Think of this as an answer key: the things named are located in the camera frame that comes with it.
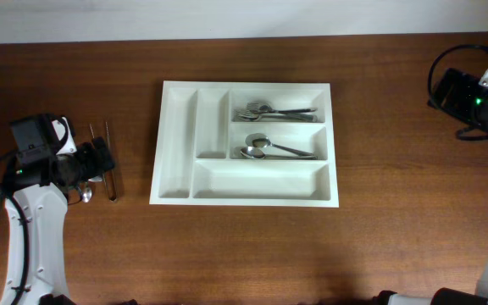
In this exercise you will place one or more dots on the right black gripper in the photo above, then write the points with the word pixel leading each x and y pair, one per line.
pixel 463 86

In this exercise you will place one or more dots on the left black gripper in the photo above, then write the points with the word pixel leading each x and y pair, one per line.
pixel 96 163

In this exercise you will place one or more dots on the large steel spoon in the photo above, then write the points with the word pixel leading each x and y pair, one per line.
pixel 259 140
pixel 256 153

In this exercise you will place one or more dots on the steel fork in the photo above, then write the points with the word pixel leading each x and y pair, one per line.
pixel 265 108
pixel 246 115

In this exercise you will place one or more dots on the steel fork crosswise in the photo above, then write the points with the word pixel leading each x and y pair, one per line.
pixel 304 117

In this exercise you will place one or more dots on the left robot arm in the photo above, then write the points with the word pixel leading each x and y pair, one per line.
pixel 46 167

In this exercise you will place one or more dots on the long metal tongs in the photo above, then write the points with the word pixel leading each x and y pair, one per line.
pixel 102 145

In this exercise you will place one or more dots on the white plastic knife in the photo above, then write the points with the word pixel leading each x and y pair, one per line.
pixel 65 131

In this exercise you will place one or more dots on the small steel teaspoon lower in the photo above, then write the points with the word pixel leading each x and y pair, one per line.
pixel 85 193

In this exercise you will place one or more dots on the white cutlery tray organizer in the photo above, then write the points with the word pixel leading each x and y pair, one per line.
pixel 198 160

